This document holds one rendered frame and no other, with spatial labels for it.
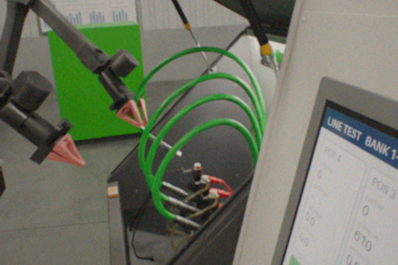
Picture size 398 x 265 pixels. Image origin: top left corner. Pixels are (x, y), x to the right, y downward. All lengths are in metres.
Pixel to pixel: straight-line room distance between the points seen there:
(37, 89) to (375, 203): 0.65
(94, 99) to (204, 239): 3.70
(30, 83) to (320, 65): 0.56
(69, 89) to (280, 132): 3.82
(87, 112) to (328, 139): 3.99
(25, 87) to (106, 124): 3.61
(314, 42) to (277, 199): 0.25
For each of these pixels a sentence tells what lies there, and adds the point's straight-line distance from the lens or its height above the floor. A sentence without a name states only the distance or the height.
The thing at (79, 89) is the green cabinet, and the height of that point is 0.66.
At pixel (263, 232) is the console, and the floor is 1.18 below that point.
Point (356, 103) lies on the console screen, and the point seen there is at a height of 1.43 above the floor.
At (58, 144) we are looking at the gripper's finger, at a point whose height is 1.27.
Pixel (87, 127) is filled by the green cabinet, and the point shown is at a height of 0.22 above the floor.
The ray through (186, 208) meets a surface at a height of 1.08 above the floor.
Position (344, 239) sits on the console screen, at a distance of 0.49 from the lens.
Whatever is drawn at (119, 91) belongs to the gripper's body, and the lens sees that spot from 1.14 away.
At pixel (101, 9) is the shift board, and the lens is 7.45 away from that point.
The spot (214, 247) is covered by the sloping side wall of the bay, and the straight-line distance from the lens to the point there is 0.77.
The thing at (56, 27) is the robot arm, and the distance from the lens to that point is 1.35.
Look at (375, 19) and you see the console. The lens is 0.49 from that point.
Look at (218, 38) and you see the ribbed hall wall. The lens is 7.56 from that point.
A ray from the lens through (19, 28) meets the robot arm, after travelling 1.52.
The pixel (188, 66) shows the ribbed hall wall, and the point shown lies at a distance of 7.56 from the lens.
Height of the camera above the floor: 1.55
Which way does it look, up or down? 18 degrees down
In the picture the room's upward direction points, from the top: 3 degrees counter-clockwise
